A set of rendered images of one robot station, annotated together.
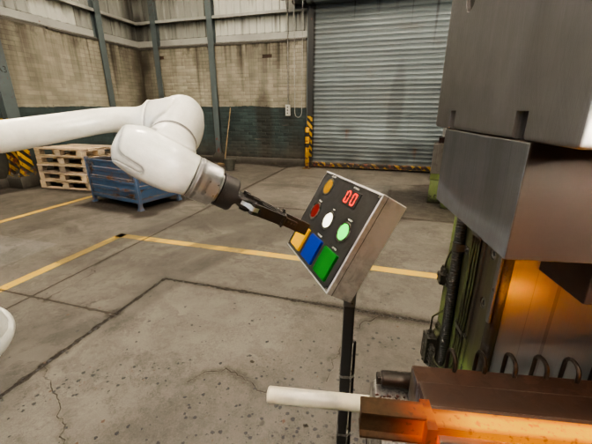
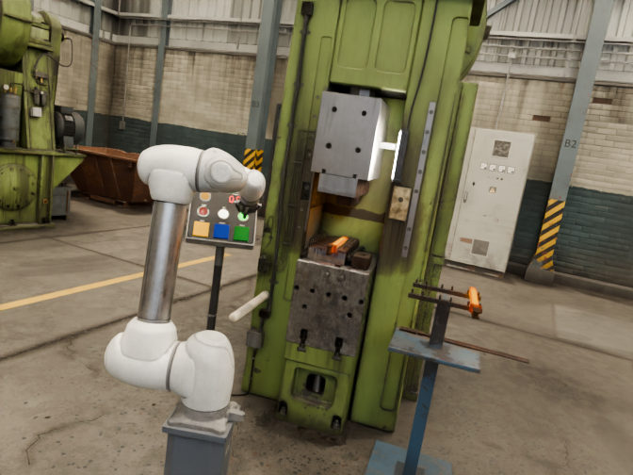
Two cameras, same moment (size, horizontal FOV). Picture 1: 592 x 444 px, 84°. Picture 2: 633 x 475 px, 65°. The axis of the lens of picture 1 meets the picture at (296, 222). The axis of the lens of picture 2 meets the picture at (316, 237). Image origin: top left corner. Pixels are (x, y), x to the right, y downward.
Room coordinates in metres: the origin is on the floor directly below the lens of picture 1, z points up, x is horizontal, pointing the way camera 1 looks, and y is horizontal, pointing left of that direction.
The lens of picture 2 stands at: (0.13, 2.35, 1.50)
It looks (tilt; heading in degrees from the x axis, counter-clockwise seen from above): 10 degrees down; 276
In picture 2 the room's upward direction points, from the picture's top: 9 degrees clockwise
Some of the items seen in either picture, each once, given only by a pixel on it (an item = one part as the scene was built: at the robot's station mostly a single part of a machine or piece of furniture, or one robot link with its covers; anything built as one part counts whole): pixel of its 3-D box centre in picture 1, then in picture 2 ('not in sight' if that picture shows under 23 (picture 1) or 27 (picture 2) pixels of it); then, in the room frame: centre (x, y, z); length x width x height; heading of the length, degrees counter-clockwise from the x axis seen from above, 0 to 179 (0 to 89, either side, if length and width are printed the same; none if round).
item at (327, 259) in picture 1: (326, 263); (241, 234); (0.78, -0.08, 1.01); 0.07 x 0.05 x 0.07; 18
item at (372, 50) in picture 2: not in sight; (381, 48); (0.26, -0.54, 2.06); 0.44 x 0.41 x 0.47; 83
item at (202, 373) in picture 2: not in sight; (205, 367); (0.57, 0.91, 0.77); 0.18 x 0.16 x 0.22; 6
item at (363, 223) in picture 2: not in sight; (364, 174); (0.24, -0.70, 1.37); 0.41 x 0.10 x 0.91; 173
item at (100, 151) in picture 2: not in sight; (118, 177); (4.66, -5.95, 0.43); 1.89 x 1.20 x 0.85; 163
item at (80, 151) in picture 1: (80, 166); not in sight; (6.35, 4.18, 0.37); 1.26 x 0.88 x 0.74; 73
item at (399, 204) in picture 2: not in sight; (399, 203); (0.02, -0.28, 1.27); 0.09 x 0.02 x 0.17; 173
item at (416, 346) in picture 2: not in sight; (434, 348); (-0.24, 0.09, 0.67); 0.40 x 0.30 x 0.02; 171
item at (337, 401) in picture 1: (344, 402); (250, 305); (0.70, -0.14, 0.62); 0.44 x 0.05 x 0.05; 83
